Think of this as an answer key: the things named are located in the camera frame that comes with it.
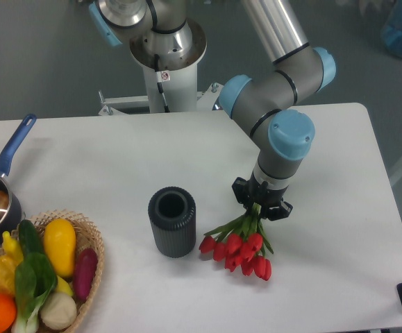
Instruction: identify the yellow squash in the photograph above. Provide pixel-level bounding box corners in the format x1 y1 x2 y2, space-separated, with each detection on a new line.
44 219 76 279

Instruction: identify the dark green cucumber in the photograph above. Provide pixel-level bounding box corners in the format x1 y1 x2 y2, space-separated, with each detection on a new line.
17 219 45 257

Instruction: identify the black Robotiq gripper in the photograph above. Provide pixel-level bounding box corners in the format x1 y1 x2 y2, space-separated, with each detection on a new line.
232 173 293 221

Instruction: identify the yellow banana tip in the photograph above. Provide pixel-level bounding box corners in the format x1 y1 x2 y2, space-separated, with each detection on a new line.
55 275 74 297

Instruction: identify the dark grey ribbed vase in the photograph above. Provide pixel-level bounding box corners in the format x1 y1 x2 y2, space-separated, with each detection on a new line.
148 187 196 258

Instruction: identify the green bok choy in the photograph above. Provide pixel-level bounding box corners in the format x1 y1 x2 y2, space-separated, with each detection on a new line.
11 252 59 333

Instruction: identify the small yellow gourd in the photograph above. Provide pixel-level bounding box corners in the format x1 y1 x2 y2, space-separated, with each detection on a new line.
2 231 24 264

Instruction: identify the yellow bell pepper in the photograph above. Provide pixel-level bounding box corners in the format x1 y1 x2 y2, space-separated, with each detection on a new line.
0 255 19 296

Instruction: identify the purple sweet potato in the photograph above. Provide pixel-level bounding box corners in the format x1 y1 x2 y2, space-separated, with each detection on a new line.
73 248 98 301

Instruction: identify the blue handled saucepan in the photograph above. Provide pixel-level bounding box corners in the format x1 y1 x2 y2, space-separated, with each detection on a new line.
0 114 37 244

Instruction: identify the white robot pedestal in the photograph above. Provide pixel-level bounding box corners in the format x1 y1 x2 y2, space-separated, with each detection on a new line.
98 17 225 117

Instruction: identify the red tulip bouquet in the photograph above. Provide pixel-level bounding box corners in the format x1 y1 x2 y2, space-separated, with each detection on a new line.
199 204 274 281

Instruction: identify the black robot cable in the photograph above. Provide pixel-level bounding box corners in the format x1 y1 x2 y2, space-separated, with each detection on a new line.
153 54 171 113

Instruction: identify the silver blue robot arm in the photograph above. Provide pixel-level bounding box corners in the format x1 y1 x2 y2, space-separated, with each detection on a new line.
89 1 336 221

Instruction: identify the woven wicker basket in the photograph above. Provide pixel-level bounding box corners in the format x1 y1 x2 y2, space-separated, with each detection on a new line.
0 210 104 332

